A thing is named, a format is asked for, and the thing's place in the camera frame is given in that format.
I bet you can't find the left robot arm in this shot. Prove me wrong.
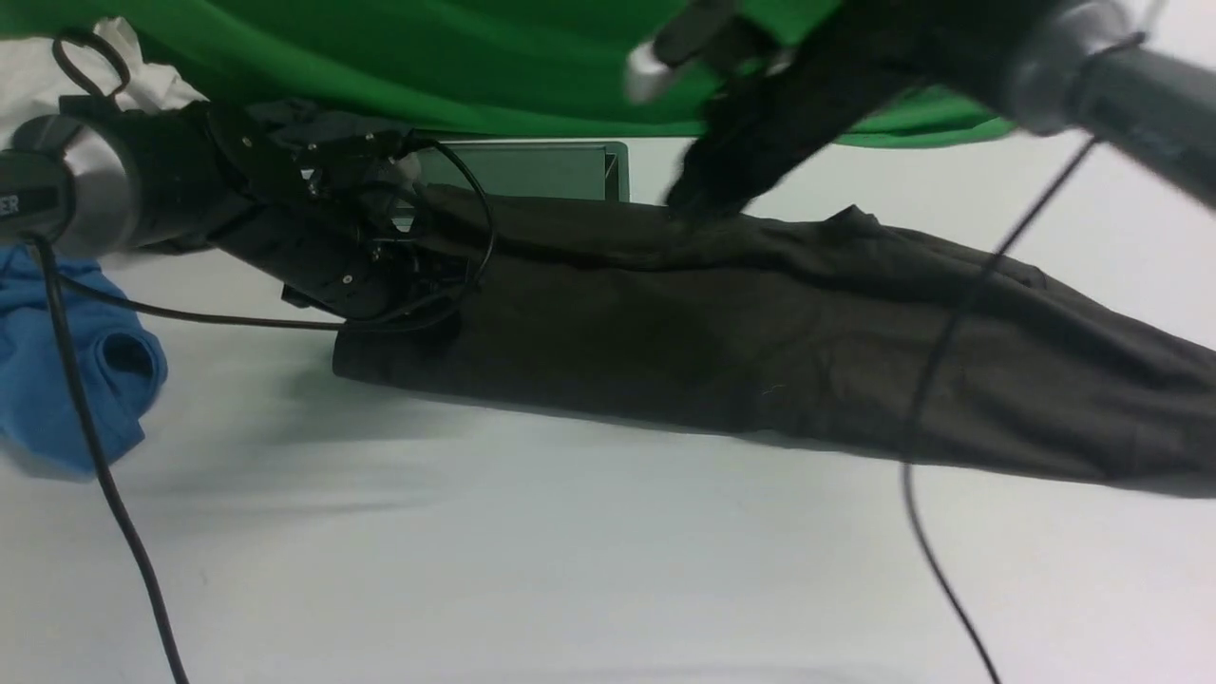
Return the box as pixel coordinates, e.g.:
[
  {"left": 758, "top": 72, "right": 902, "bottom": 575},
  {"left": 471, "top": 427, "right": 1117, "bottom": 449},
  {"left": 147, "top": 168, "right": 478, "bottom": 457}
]
[{"left": 2, "top": 96, "right": 482, "bottom": 330}]

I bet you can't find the white crumpled shirt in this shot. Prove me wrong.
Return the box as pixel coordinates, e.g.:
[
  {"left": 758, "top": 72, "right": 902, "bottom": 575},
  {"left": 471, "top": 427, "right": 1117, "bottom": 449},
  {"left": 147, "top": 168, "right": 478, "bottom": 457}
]
[{"left": 1, "top": 17, "right": 207, "bottom": 148}]

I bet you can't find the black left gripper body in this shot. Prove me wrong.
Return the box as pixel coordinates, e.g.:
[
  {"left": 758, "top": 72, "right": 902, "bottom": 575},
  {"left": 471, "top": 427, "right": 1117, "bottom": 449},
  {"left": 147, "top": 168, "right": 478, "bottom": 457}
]
[{"left": 206, "top": 103, "right": 472, "bottom": 324}]

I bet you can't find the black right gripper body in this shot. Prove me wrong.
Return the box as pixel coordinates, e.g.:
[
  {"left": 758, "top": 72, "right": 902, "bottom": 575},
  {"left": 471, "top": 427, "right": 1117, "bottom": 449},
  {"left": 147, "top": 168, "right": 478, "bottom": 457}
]
[{"left": 623, "top": 1, "right": 992, "bottom": 222}]

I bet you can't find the metal table cable hatch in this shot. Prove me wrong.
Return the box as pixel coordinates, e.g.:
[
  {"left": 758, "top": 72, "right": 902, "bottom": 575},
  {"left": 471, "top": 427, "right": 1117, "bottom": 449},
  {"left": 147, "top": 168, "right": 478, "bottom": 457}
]
[{"left": 385, "top": 140, "right": 630, "bottom": 202}]

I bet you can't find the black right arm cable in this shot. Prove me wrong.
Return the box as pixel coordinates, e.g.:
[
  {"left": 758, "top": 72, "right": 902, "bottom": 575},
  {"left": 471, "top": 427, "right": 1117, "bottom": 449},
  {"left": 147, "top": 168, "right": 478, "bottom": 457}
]
[{"left": 901, "top": 33, "right": 1145, "bottom": 684}]

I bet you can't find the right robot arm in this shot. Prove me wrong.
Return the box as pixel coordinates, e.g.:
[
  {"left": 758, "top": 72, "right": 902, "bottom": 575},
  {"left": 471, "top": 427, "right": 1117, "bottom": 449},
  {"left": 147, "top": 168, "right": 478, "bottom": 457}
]
[{"left": 624, "top": 1, "right": 1215, "bottom": 222}]

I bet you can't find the dark gray long-sleeve shirt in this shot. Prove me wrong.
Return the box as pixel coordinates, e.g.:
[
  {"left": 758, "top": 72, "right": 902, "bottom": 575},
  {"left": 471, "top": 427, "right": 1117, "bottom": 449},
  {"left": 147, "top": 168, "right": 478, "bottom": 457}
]
[{"left": 332, "top": 198, "right": 1215, "bottom": 497}]

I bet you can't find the green backdrop cloth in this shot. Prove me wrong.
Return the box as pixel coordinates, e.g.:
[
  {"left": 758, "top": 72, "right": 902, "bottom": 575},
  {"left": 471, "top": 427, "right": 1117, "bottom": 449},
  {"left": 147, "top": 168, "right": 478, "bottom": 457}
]
[{"left": 0, "top": 0, "right": 1017, "bottom": 150}]

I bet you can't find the blue crumpled shirt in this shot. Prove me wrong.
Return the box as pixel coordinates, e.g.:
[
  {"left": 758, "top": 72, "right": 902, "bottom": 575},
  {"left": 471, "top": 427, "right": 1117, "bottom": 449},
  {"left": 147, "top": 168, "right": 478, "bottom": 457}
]
[{"left": 0, "top": 245, "right": 169, "bottom": 476}]

